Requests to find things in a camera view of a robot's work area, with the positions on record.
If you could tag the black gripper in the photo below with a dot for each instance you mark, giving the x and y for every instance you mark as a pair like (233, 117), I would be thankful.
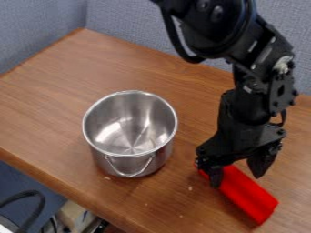
(238, 141)

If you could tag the red block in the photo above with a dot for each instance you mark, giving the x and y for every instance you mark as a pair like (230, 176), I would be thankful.
(252, 198)

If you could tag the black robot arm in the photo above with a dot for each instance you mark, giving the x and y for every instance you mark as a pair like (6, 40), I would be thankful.
(226, 29)

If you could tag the metal pot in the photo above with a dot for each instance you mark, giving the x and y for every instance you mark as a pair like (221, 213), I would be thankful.
(130, 127)

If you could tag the beige box under table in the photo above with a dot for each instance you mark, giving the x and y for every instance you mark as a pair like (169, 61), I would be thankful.
(75, 219)

